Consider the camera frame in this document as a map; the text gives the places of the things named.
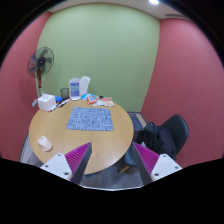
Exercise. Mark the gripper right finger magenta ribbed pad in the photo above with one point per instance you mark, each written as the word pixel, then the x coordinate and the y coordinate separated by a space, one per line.
pixel 152 166

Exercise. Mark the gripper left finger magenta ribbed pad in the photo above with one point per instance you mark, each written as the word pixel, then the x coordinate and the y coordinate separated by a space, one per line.
pixel 70 166

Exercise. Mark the white computer mouse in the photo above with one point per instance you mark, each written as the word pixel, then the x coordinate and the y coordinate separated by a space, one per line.
pixel 45 144

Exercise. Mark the grey patterned mouse pad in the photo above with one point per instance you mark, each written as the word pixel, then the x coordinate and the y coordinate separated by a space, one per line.
pixel 90 119

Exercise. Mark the black backpack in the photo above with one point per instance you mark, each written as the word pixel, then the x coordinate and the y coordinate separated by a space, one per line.
pixel 157 139

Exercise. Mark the round wooden table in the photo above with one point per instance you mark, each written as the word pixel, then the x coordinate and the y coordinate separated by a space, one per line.
pixel 107 146

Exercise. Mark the black office chair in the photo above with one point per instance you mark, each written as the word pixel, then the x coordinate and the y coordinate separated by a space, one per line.
pixel 178 128

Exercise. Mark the black marker pen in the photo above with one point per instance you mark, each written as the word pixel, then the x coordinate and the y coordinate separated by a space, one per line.
pixel 63 103

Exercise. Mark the blue small packet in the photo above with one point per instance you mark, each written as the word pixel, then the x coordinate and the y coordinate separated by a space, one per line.
pixel 58 99

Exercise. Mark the white tissue box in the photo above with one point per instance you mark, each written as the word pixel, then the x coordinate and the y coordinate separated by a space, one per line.
pixel 46 102

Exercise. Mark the light blue snack packet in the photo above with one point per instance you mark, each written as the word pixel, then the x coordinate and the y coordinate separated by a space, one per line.
pixel 85 96

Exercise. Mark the dark glass cup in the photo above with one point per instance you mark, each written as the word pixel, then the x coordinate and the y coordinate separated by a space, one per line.
pixel 64 93

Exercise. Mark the white orange snack packet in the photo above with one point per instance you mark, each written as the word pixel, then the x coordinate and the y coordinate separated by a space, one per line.
pixel 106 101

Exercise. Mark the white plastic jug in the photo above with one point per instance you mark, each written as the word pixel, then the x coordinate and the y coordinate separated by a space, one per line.
pixel 84 83

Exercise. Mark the black standing fan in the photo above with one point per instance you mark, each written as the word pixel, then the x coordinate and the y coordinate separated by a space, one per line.
pixel 39 64

